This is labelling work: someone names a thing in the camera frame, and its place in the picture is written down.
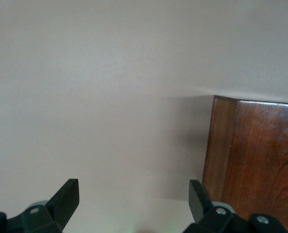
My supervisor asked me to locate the dark wooden cabinet box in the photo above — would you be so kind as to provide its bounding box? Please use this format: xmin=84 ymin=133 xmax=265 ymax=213
xmin=201 ymin=95 xmax=288 ymax=233

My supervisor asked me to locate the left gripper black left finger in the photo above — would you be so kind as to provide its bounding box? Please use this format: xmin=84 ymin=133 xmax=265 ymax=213
xmin=0 ymin=179 xmax=80 ymax=233

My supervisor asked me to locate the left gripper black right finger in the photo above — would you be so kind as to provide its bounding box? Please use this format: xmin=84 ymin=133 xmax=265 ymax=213
xmin=184 ymin=180 xmax=288 ymax=233

